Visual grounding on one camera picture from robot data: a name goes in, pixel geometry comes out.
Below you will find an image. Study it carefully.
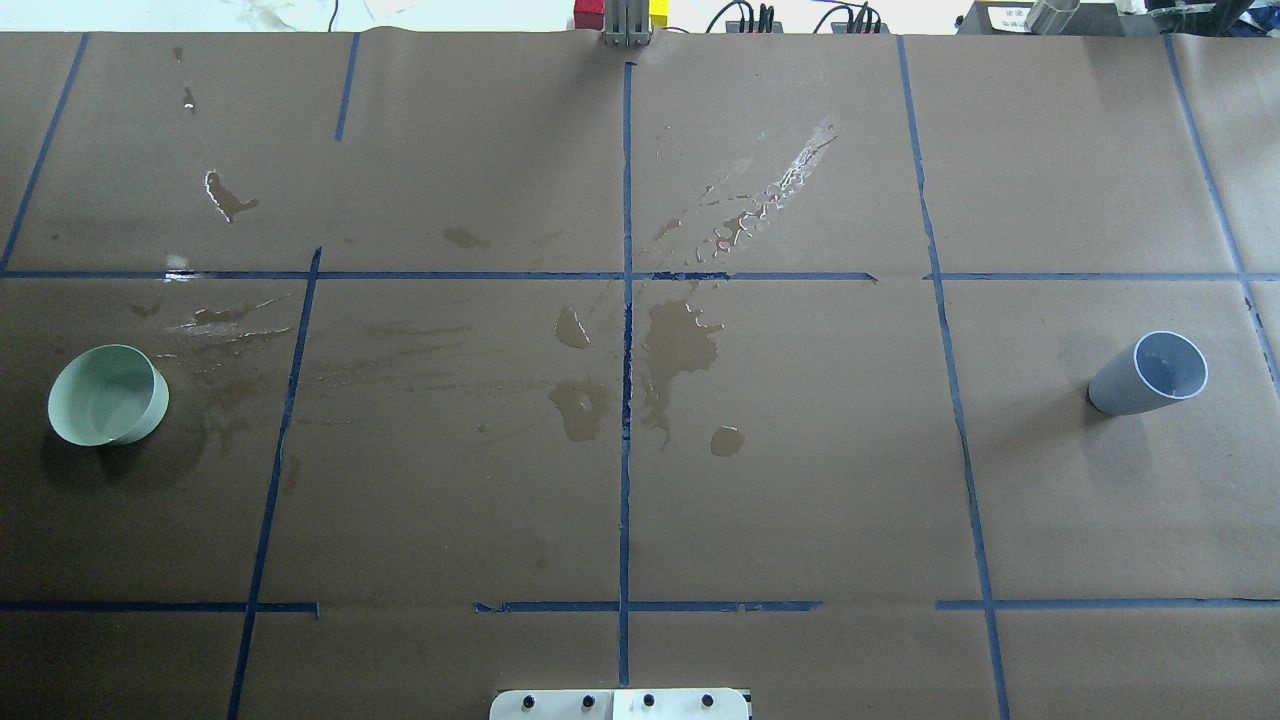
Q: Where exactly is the black connector box right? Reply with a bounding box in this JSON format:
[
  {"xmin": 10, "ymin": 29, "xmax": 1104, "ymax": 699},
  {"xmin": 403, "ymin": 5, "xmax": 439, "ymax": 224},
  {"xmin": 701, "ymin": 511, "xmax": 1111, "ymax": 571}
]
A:
[{"xmin": 840, "ymin": 3, "xmax": 884, "ymax": 35}]

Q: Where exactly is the yellow block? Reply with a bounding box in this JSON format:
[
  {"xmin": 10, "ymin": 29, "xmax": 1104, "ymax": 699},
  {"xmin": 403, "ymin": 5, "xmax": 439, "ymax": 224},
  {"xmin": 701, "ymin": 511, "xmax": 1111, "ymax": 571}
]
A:
[{"xmin": 648, "ymin": 0, "xmax": 671, "ymax": 28}]

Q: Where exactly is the grey aluminium frame post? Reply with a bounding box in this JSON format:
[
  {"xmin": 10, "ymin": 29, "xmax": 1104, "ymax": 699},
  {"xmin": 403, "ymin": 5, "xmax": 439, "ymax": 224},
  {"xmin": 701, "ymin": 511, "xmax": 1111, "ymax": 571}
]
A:
[{"xmin": 602, "ymin": 0, "xmax": 653, "ymax": 47}]

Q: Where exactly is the red block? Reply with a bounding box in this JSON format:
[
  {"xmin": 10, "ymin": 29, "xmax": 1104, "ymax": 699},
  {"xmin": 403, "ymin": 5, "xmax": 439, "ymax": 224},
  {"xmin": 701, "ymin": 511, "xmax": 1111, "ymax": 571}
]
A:
[{"xmin": 572, "ymin": 0, "xmax": 605, "ymax": 31}]

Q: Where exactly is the black connector box left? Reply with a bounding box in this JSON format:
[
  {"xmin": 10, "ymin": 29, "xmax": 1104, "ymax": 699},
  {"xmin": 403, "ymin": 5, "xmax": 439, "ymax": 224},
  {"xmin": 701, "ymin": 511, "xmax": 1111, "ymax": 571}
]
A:
[{"xmin": 716, "ymin": 1, "xmax": 785, "ymax": 35}]

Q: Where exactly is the blue cup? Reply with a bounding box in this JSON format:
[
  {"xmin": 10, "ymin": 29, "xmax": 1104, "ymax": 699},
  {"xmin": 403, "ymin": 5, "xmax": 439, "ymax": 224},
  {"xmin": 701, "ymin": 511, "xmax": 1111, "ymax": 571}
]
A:
[{"xmin": 1085, "ymin": 331, "xmax": 1210, "ymax": 416}]

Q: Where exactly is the green bowl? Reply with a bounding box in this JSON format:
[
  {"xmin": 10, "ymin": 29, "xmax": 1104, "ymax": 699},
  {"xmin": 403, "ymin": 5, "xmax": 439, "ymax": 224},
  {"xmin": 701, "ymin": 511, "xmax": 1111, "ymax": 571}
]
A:
[{"xmin": 47, "ymin": 345, "xmax": 170, "ymax": 447}]

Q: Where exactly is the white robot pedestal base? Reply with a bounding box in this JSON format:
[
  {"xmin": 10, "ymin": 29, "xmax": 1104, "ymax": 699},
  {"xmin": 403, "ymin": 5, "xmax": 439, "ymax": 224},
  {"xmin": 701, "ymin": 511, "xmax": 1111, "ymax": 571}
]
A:
[{"xmin": 489, "ymin": 687, "xmax": 753, "ymax": 719}]

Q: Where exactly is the brown paper table cover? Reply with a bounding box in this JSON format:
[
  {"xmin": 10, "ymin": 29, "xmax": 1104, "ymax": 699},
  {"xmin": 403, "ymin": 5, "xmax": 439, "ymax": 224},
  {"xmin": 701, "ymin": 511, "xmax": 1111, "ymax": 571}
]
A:
[{"xmin": 3, "ymin": 28, "xmax": 1277, "ymax": 719}]

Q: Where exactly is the metal cylinder weight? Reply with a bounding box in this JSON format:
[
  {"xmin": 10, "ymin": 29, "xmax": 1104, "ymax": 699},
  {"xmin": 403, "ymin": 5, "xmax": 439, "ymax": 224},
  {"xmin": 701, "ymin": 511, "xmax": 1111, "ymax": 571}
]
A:
[{"xmin": 1024, "ymin": 0, "xmax": 1082, "ymax": 36}]

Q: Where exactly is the black connector box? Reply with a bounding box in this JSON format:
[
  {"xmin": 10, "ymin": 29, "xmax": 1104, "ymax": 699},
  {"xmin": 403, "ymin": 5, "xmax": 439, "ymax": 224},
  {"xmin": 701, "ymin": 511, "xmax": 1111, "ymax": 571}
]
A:
[
  {"xmin": 716, "ymin": 1, "xmax": 785, "ymax": 35},
  {"xmin": 840, "ymin": 3, "xmax": 884, "ymax": 35}
]

